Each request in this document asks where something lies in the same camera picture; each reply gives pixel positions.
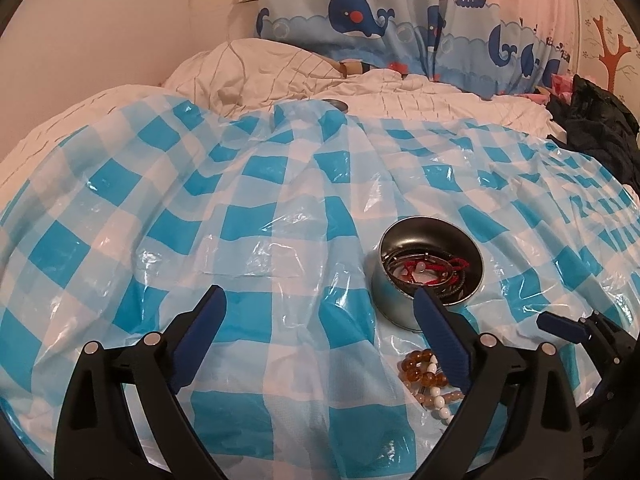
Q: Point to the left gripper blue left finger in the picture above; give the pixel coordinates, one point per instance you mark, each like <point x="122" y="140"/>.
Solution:
<point x="190" y="335"/>

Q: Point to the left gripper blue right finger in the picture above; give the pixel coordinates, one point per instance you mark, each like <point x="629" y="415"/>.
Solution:
<point x="449" y="336"/>

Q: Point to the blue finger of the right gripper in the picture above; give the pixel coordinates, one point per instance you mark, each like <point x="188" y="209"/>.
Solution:
<point x="564" y="328"/>

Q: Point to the round silver metal tin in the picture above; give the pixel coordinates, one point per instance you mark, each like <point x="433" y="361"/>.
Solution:
<point x="423" y="252"/>

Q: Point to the blue white checkered plastic sheet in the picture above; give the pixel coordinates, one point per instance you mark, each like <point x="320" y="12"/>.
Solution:
<point x="129" y="216"/>

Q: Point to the black clothing pile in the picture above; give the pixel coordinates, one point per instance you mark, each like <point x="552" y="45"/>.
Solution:
<point x="599" y="125"/>

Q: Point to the silver tin lid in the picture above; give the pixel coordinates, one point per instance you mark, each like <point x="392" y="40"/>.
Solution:
<point x="339" y="105"/>

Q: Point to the pink fabric item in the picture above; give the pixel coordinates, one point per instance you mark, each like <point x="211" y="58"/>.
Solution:
<point x="561" y="86"/>

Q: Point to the white grid-lined duvet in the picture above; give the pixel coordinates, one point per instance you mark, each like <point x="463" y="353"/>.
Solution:
<point x="252" y="74"/>

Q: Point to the brown black object on bed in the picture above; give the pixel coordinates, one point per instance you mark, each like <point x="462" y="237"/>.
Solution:
<point x="353" y="68"/>

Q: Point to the blue whale print curtain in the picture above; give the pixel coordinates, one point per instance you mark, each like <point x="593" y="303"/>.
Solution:
<point x="487" y="47"/>

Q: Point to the orange tree wall sticker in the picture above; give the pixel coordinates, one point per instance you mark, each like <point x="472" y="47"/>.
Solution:
<point x="610" y="59"/>

